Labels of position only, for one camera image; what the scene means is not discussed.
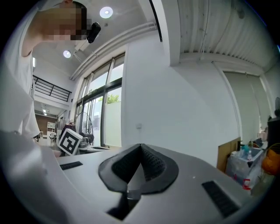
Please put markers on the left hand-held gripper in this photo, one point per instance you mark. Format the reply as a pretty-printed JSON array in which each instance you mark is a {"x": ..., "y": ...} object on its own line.
[{"x": 69, "y": 142}]

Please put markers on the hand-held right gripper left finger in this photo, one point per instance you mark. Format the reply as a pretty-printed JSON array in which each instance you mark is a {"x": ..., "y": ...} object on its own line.
[{"x": 113, "y": 175}]

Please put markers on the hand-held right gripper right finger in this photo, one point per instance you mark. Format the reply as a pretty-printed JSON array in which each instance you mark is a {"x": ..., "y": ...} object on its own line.
[{"x": 162, "y": 172}]

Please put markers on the black balcony railing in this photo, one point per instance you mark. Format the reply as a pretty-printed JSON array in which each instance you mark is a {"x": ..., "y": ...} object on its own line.
[{"x": 51, "y": 89}]

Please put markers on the brown cardboard sheet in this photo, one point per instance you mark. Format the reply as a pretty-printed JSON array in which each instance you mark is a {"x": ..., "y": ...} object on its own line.
[{"x": 227, "y": 153}]

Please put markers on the person's white shirt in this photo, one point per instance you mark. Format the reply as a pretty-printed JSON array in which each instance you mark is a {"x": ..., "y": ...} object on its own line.
[{"x": 15, "y": 87}]

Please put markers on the clear plastic bag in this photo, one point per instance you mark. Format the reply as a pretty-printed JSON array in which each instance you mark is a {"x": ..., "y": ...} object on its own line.
[{"x": 242, "y": 166}]

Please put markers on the round ceiling light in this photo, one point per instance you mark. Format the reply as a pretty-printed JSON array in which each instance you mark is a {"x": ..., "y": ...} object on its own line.
[
  {"x": 106, "y": 12},
  {"x": 67, "y": 54}
]

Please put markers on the white ceiling pipes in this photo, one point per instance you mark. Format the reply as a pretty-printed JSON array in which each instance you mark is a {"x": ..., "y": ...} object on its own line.
[{"x": 113, "y": 46}]

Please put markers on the white roller blind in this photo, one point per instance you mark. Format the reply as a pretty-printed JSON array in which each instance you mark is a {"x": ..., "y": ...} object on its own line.
[{"x": 245, "y": 105}]

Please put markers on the orange net bag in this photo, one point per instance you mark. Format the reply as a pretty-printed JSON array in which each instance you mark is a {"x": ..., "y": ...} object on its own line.
[{"x": 270, "y": 159}]

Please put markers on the black cabinet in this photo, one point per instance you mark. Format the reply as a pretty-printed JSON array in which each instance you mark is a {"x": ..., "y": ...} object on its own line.
[{"x": 274, "y": 131}]

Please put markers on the person's head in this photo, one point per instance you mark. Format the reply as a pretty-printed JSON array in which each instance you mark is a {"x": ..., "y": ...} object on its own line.
[{"x": 59, "y": 22}]

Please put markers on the tall glass window wall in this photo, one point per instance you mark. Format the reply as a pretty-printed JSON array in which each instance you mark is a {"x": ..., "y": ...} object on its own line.
[{"x": 102, "y": 98}]

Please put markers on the black head-worn camera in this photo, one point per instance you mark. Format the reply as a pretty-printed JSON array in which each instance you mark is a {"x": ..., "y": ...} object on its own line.
[{"x": 94, "y": 32}]

